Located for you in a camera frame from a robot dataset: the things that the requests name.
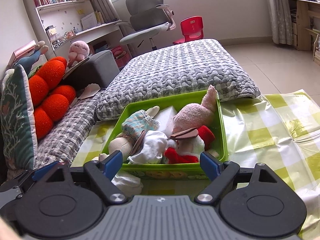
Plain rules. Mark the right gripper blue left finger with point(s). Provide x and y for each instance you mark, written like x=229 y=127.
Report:
x=100 y=175

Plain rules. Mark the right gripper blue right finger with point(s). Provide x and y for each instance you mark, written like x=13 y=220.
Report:
x=222 y=177

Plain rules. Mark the green plastic storage bin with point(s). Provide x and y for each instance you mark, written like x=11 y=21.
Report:
x=164 y=170

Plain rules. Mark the white cotton glove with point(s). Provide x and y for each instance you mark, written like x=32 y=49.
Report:
x=154 y=144
x=128 y=184

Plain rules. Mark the Santa Claus plush toy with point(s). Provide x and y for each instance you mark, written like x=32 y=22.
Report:
x=189 y=150

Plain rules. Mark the beige doll with blue dress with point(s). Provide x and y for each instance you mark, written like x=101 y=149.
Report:
x=131 y=129

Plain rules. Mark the pink plush bunny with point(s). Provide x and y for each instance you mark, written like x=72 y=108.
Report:
x=195 y=115

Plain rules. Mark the white sponge block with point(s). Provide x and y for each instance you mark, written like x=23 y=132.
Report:
x=165 y=120

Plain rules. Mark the brown hair clip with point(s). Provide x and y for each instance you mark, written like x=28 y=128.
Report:
x=138 y=143
x=186 y=134

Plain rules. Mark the grey quilted sofa cover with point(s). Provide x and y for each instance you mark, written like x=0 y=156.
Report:
x=65 y=139

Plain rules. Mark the dark green patterned pillow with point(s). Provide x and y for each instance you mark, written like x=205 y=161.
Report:
x=17 y=120

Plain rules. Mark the green checkered plastic tablecloth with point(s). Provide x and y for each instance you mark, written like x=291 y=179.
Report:
x=282 y=131

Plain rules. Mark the white paper fan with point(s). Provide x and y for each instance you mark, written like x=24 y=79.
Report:
x=89 y=91

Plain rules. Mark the grey sofa armrest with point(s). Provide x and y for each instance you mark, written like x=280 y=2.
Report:
x=100 y=68

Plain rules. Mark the grey quilted ottoman cushion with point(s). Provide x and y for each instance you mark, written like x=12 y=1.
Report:
x=178 y=69

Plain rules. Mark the pink round plush toy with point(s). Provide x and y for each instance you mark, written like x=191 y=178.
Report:
x=78 y=51

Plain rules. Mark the blue grey plush toy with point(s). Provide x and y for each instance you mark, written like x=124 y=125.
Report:
x=27 y=62

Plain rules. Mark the red plastic kids chair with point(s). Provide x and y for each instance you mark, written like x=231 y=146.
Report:
x=191 y=29

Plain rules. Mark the grey office chair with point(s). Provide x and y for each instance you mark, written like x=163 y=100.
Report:
x=148 y=18

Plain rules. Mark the grey floral curtain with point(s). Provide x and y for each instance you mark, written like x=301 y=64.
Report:
x=281 y=23

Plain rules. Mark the wooden bookshelf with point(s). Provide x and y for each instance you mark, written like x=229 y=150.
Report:
x=305 y=26

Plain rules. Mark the white wall shelf desk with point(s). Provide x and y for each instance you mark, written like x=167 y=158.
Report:
x=60 y=22

